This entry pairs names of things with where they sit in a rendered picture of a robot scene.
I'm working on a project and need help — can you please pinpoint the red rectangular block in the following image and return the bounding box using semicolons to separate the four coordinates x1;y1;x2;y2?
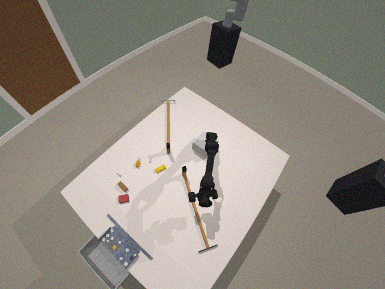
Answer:
119;194;129;203

